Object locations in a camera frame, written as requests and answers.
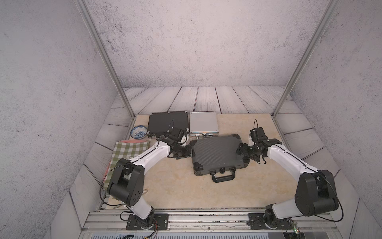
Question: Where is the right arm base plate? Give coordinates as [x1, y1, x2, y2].
[247, 212, 292, 231]

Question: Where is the large black poker case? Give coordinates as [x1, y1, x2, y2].
[190, 134, 250, 183]

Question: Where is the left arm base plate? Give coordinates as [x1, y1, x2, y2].
[126, 213, 169, 231]

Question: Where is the black carbon poker case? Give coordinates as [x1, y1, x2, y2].
[147, 111, 190, 138]

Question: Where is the blue floral ceramic bowl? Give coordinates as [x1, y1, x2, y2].
[130, 125, 147, 140]

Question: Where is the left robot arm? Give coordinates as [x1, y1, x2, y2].
[107, 126, 192, 227]

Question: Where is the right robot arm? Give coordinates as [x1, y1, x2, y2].
[236, 127, 342, 224]

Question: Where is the pink cutting board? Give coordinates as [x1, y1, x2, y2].
[119, 139, 147, 143]

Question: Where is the small silver poker case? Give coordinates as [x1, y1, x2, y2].
[190, 112, 219, 138]

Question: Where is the green checked cloth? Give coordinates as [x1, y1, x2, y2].
[103, 141, 150, 191]

